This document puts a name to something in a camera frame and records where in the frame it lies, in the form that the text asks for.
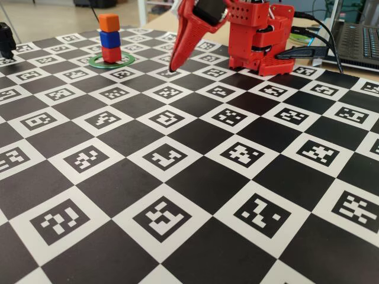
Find white table leg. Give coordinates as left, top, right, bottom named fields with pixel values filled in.
left=137, top=0, right=147, bottom=27

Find red gripper black motors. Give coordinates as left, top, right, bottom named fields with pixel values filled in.
left=169, top=0, right=230, bottom=73

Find green round disc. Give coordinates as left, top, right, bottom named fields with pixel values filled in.
left=288, top=31, right=311, bottom=45

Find black flat usb adapter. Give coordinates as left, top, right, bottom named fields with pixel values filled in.
left=274, top=46, right=328, bottom=60

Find blue cube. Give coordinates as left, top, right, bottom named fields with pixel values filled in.
left=99, top=30, right=121, bottom=49

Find dark laptop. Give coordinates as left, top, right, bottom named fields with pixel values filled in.
left=321, top=0, right=379, bottom=72

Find thick black curved cable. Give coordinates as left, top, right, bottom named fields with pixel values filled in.
left=293, top=11, right=345, bottom=74

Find black cable with plug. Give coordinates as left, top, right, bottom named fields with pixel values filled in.
left=291, top=25, right=330, bottom=48

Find green flat ring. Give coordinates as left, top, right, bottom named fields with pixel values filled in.
left=88, top=51, right=136, bottom=70

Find red cube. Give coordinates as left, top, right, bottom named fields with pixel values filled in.
left=101, top=46, right=122, bottom=63

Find black camera stand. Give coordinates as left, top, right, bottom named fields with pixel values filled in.
left=0, top=22, right=17, bottom=59

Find red perforated robot base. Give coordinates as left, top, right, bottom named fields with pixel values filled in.
left=228, top=4, right=296, bottom=77

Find orange cube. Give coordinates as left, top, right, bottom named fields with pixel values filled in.
left=98, top=13, right=120, bottom=33

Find black white marker checkerboard mat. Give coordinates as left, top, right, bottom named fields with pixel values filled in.
left=0, top=25, right=379, bottom=284

